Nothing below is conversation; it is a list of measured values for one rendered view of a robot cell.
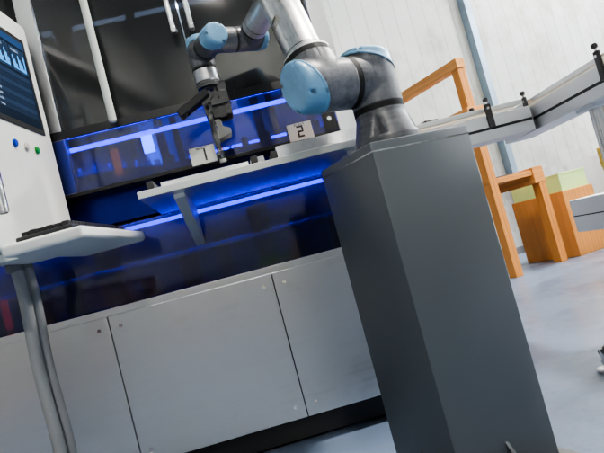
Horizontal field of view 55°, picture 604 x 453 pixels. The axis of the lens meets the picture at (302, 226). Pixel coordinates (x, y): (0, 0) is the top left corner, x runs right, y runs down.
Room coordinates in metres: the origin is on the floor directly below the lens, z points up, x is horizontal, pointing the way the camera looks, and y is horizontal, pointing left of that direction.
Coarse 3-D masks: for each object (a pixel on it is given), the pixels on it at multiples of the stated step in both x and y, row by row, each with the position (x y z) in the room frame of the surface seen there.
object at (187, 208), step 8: (176, 200) 1.61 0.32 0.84; (184, 200) 1.62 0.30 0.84; (184, 208) 1.66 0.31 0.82; (192, 208) 1.77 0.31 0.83; (184, 216) 1.70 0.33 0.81; (192, 216) 1.72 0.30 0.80; (192, 224) 1.77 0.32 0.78; (192, 232) 1.82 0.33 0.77; (200, 232) 1.85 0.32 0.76; (200, 240) 1.89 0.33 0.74
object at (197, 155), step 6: (210, 144) 1.94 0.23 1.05; (192, 150) 1.94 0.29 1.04; (198, 150) 1.94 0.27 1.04; (210, 150) 1.94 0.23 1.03; (192, 156) 1.94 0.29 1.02; (198, 156) 1.94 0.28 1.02; (204, 156) 1.94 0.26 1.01; (210, 156) 1.94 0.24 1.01; (216, 156) 1.94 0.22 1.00; (192, 162) 1.94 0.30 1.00; (198, 162) 1.94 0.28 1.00; (204, 162) 1.94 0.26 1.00; (210, 162) 1.94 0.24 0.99
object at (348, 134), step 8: (352, 128) 1.61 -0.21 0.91; (320, 136) 1.60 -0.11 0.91; (328, 136) 1.61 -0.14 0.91; (336, 136) 1.61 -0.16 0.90; (344, 136) 1.61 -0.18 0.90; (352, 136) 1.61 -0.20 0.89; (288, 144) 1.59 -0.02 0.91; (296, 144) 1.60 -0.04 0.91; (304, 144) 1.60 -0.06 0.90; (312, 144) 1.60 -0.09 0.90; (320, 144) 1.60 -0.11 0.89; (328, 144) 1.60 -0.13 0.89; (280, 152) 1.59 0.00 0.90; (288, 152) 1.59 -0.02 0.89; (296, 152) 1.60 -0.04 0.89
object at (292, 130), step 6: (306, 120) 1.98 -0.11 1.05; (288, 126) 1.97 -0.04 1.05; (294, 126) 1.97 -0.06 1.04; (306, 126) 1.98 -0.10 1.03; (288, 132) 1.97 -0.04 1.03; (294, 132) 1.97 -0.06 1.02; (300, 132) 1.97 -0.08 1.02; (306, 132) 1.98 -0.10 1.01; (312, 132) 1.98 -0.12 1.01; (294, 138) 1.97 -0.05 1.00; (300, 138) 1.97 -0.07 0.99
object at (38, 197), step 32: (0, 32) 1.65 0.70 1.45; (0, 64) 1.60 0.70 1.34; (0, 96) 1.56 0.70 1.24; (32, 96) 1.76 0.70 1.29; (0, 128) 1.53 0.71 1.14; (32, 128) 1.71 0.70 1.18; (0, 160) 1.49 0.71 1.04; (32, 160) 1.67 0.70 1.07; (32, 192) 1.62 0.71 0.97; (0, 224) 1.42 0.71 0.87; (32, 224) 1.58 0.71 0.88
